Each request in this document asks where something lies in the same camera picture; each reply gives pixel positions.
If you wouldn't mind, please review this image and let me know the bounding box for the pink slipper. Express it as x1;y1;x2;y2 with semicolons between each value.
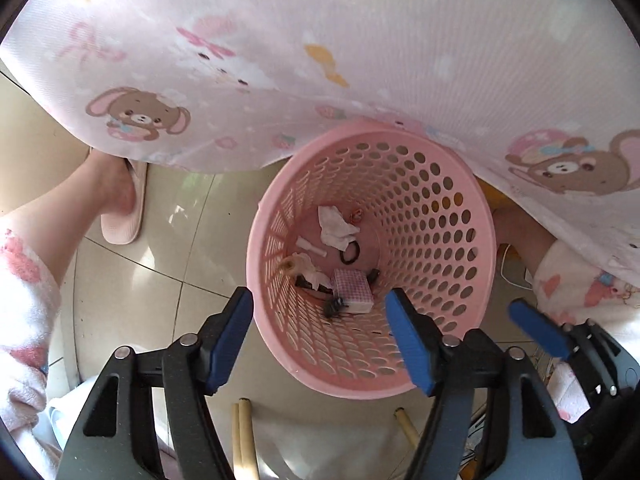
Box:
100;159;149;246

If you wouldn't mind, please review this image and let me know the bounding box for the pale wooden stool leg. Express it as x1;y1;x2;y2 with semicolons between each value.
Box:
239;398;260;480
395;407;422;450
231;400;246;480

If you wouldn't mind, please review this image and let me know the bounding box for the small white stick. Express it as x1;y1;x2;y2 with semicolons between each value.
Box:
296;236;328;259

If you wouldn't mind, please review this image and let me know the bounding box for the large white tissue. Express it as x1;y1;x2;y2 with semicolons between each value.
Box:
317;205;362;251

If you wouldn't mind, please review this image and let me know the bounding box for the pink bear-printed blanket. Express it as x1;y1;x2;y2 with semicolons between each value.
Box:
0;0;640;266

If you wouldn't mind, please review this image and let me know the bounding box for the pink checked tissue packet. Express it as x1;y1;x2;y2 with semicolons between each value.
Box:
332;267;375;315

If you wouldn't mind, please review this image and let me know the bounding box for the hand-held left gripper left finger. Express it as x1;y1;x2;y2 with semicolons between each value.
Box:
55;286;255;480

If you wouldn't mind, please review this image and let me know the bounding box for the pink perforated plastic basket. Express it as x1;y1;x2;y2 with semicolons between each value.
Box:
246;119;497;395

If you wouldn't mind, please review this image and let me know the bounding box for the black and orange sachet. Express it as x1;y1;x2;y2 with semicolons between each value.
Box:
295;274;335;295

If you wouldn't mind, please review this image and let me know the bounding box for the white floor cable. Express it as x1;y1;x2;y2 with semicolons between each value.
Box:
497;242;536;291

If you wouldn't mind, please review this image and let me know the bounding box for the person's left leg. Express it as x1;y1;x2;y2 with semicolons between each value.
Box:
0;149;137;466

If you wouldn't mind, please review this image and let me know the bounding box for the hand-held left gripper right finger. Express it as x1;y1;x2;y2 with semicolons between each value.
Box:
384;287;583;480

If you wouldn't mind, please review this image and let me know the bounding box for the small white tissue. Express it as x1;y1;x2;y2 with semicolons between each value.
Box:
295;255;331;291

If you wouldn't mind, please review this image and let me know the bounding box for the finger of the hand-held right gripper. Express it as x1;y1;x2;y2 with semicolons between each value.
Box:
507;297;617;362

